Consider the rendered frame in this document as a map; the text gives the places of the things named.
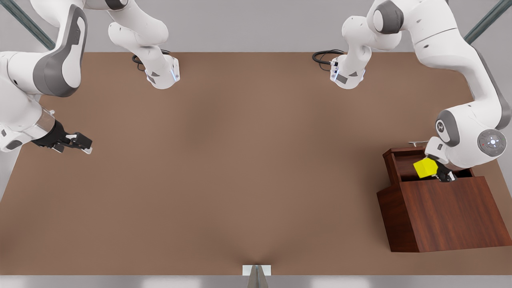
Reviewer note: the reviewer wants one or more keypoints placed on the yellow square block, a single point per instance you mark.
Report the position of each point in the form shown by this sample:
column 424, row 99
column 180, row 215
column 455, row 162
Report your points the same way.
column 424, row 168

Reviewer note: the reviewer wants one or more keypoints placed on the dark wooden drawer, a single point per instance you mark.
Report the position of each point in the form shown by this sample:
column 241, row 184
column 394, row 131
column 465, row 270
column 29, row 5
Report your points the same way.
column 394, row 164

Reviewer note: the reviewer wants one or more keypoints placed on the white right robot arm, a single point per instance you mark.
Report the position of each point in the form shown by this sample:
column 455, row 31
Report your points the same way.
column 60, row 68

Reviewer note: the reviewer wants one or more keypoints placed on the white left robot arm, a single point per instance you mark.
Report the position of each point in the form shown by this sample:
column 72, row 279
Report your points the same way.
column 444, row 44

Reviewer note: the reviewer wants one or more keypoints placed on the dark wooden cabinet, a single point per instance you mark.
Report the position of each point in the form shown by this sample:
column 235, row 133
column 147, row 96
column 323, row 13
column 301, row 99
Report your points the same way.
column 448, row 216

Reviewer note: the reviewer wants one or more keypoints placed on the silver frame post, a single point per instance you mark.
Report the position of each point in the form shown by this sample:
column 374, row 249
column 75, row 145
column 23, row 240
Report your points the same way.
column 256, row 276
column 28, row 24
column 486, row 20

